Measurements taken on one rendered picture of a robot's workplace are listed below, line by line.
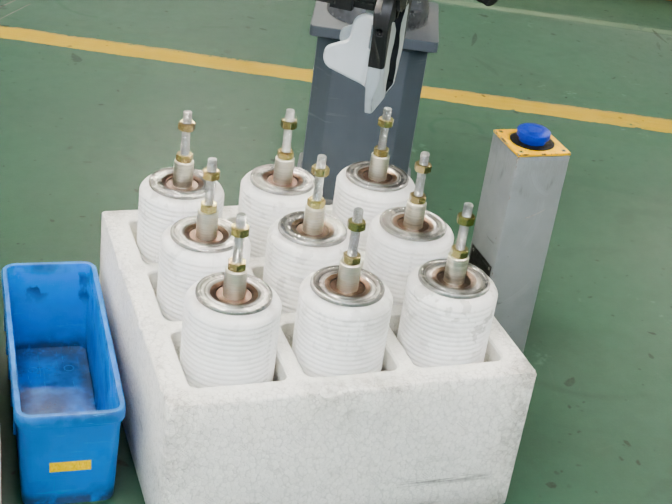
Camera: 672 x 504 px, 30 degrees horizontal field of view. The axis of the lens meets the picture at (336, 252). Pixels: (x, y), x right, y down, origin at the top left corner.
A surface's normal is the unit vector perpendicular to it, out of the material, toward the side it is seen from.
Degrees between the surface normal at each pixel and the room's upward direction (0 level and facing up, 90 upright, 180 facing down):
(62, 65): 0
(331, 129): 90
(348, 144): 90
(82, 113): 0
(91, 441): 92
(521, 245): 90
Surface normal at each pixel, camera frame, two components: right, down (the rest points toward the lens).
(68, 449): 0.26, 0.53
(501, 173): -0.94, 0.05
